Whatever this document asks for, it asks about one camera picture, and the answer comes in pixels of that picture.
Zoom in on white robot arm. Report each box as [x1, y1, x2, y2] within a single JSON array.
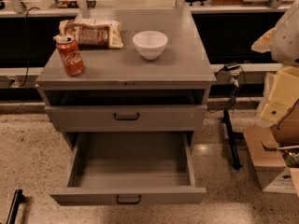
[[251, 1, 299, 128]]

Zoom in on red coke can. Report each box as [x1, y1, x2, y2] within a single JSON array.
[[55, 35, 84, 77]]

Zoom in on open grey bottom drawer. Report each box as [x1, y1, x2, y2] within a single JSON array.
[[50, 132, 206, 206]]

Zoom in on closed grey middle drawer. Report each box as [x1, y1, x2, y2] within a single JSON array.
[[45, 105, 206, 133]]

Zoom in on grey drawer cabinet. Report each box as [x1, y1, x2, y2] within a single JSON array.
[[35, 7, 217, 207]]

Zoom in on brown snack bag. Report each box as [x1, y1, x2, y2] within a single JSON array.
[[59, 19, 123, 49]]

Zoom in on black stand with cables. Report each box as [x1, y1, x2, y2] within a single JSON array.
[[216, 63, 245, 170]]

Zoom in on white ceramic bowl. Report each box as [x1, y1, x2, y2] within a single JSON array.
[[133, 31, 168, 60]]

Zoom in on black hanging cable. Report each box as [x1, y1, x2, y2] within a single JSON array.
[[18, 6, 41, 88]]

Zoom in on brown cardboard box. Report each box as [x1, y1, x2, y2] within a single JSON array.
[[243, 107, 299, 196]]

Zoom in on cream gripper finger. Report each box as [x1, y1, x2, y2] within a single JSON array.
[[251, 28, 275, 53]]

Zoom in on black bar on floor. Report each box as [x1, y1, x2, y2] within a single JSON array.
[[6, 189, 25, 224]]

